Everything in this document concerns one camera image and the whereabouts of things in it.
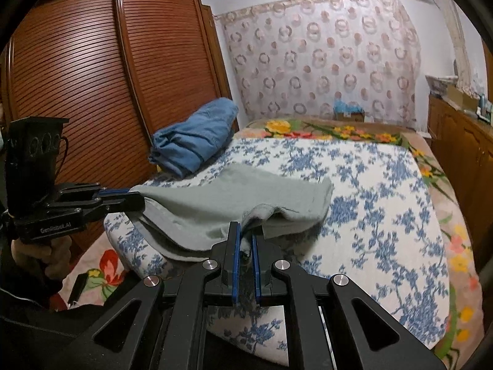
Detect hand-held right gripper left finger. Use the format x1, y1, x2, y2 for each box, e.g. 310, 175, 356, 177
69, 221, 240, 370

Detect blue floral bed sheet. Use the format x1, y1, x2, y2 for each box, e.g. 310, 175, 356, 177
103, 137, 451, 367

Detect grey pants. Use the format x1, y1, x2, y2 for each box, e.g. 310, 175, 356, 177
129, 165, 335, 263

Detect blue cloth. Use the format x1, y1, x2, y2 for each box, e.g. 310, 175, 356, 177
333, 99, 363, 114

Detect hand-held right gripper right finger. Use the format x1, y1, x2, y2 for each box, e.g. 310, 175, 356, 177
251, 235, 447, 370

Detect blue jeans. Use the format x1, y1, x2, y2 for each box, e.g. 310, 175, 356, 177
148, 97, 239, 180

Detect brown floral blanket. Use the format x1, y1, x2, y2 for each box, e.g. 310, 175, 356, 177
50, 117, 486, 370

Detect wooden slatted wardrobe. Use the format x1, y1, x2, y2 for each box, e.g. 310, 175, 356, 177
0, 0, 237, 255

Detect white basket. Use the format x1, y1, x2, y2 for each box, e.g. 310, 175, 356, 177
426, 74, 459, 97

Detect small cardboard box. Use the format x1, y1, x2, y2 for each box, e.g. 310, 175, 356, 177
333, 110, 366, 122

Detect ring patterned curtain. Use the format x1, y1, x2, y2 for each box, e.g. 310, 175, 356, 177
214, 0, 422, 128

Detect person's left hand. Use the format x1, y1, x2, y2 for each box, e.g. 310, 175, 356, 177
11, 234, 74, 281

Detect wooden cabinet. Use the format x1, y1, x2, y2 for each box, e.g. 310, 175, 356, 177
427, 94, 493, 270

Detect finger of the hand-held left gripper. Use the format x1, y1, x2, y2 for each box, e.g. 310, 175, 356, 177
58, 182, 132, 201
46, 193, 146, 222

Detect flat cardboard box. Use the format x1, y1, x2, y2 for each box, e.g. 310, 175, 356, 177
447, 85, 480, 110

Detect cream tied curtain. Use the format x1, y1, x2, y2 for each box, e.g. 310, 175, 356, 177
435, 0, 472, 89

